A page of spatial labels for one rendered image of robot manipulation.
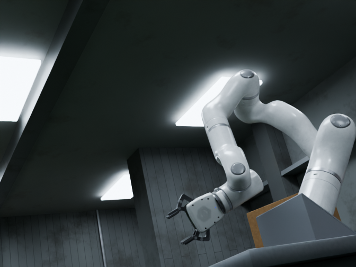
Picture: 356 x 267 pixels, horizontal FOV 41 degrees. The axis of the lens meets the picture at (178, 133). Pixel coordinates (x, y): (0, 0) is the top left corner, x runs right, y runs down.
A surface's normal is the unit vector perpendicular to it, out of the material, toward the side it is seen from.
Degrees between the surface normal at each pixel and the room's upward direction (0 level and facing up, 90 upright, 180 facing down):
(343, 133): 100
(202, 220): 109
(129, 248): 90
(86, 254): 90
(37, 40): 180
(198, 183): 90
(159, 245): 90
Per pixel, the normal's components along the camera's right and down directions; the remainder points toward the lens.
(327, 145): -0.47, -0.21
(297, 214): -0.88, 0.00
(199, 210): 0.24, -0.13
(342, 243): 0.46, -0.44
